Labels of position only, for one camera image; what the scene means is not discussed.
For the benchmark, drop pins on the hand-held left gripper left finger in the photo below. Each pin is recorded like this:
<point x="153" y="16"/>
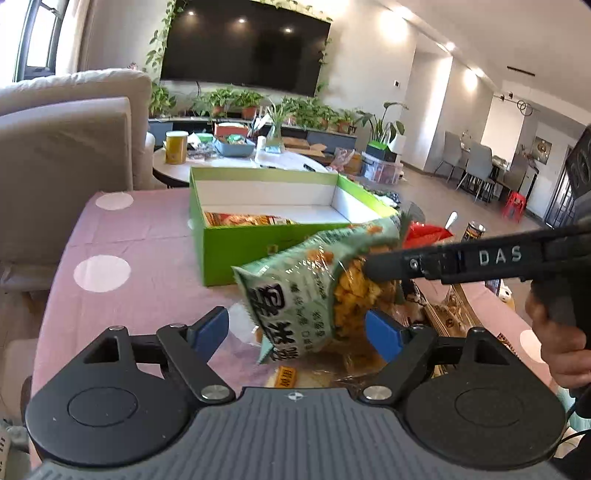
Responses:
<point x="212" y="327"/>

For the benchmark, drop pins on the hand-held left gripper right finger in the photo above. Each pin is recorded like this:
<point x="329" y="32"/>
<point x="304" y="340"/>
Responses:
<point x="383" y="332"/>

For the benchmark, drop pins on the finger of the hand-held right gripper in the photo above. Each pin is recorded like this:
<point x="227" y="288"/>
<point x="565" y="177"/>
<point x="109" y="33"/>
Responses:
<point x="392" y="267"/>

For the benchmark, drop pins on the red chip bag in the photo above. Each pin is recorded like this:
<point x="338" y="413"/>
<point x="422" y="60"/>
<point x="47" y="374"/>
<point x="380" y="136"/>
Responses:
<point x="427" y="233"/>

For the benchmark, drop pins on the green cardboard box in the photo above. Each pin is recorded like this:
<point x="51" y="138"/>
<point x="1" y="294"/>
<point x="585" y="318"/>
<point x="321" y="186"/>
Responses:
<point x="240" y="254"/>

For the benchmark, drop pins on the green snack bag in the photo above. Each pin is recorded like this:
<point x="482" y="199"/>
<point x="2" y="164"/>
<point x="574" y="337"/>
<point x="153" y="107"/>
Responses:
<point x="295" y="277"/>

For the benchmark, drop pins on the person's right hand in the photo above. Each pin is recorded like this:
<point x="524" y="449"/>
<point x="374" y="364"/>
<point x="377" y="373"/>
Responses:
<point x="554" y="350"/>

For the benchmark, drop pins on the black printed can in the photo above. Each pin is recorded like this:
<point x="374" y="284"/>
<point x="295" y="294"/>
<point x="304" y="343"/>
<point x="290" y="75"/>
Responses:
<point x="475" y="232"/>

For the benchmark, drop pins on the red plastic stool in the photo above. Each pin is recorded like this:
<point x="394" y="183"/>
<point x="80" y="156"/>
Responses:
<point x="515" y="205"/>

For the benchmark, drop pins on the clear wrapped snack packet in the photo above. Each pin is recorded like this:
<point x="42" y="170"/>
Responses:
<point x="448" y="309"/>

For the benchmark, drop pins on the clear bread packet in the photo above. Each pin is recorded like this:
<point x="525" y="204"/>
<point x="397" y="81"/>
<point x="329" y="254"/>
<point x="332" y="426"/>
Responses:
<point x="300" y="377"/>

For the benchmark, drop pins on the grey dining chair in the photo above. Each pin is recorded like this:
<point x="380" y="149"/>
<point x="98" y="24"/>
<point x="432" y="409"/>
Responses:
<point x="478" y="164"/>
<point x="450" y="152"/>

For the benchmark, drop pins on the clear storage bin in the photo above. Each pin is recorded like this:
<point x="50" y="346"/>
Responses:
<point x="381" y="171"/>

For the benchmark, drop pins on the orange yellow snack packet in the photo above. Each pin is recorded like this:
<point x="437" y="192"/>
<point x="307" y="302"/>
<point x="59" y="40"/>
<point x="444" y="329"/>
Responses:
<point x="240" y="219"/>

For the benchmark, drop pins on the pink dotted table cover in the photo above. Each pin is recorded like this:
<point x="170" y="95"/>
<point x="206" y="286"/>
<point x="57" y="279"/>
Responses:
<point x="138" y="240"/>

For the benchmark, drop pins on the green black box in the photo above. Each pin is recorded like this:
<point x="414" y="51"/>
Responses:
<point x="381" y="152"/>

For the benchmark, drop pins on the black marker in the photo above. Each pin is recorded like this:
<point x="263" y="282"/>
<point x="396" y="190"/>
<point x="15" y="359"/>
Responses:
<point x="310" y="168"/>

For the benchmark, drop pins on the large leaf potted plant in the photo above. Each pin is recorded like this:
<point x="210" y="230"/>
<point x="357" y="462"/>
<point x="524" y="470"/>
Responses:
<point x="383" y="129"/>

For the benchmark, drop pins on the dark television cabinet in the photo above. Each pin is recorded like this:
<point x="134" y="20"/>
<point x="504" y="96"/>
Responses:
<point x="323" y="137"/>

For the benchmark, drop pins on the open cardboard box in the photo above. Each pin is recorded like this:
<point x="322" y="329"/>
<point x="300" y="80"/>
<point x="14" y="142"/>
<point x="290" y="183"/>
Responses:
<point x="302" y="145"/>

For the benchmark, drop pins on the potted green plant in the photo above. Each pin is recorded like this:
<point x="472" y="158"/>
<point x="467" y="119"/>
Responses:
<point x="249" y="101"/>
<point x="218" y="99"/>
<point x="314" y="110"/>
<point x="160" y="99"/>
<point x="346" y="120"/>

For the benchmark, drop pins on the glass vase with green plant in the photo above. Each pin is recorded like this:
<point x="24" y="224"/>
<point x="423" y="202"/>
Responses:
<point x="274" y="138"/>

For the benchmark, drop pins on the pile of clear wrappers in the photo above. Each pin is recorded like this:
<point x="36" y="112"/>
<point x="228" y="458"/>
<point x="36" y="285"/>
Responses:
<point x="201" y="147"/>

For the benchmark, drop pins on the blue tray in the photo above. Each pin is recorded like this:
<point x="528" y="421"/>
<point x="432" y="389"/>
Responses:
<point x="234" y="148"/>

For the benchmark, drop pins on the small white bottle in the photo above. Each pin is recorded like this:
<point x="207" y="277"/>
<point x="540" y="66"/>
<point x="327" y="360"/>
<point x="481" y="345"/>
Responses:
<point x="262" y="143"/>

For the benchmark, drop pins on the yellow canister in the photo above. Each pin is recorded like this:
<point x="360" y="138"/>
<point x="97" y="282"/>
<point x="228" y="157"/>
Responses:
<point x="176" y="148"/>

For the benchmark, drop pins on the orange box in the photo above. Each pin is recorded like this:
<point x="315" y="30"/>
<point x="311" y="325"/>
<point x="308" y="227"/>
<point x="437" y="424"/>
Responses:
<point x="228" y="129"/>

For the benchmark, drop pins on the hanging green vine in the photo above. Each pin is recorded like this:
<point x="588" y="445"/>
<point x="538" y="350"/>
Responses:
<point x="324" y="64"/>
<point x="159" y="41"/>

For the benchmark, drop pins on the beige sofa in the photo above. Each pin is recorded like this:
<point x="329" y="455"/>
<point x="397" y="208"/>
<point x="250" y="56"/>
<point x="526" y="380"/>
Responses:
<point x="60" y="161"/>

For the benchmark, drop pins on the window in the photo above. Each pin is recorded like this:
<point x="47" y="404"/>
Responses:
<point x="41" y="37"/>

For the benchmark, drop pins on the framed wall picture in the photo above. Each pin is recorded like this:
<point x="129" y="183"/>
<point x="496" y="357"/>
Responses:
<point x="541" y="150"/>

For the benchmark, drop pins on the black wall television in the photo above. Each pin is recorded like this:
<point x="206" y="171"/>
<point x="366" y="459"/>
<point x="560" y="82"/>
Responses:
<point x="244" y="44"/>

